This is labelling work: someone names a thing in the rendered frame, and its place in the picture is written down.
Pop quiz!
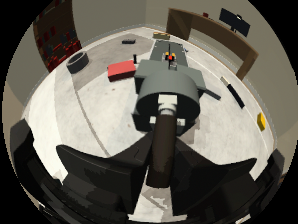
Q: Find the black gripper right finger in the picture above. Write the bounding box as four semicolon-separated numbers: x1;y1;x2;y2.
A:
169;137;257;217

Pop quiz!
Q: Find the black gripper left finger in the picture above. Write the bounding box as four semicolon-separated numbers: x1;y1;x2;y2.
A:
56;131;154;214

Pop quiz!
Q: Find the red rectangular block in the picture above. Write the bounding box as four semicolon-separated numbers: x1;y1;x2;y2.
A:
108;60;136;83

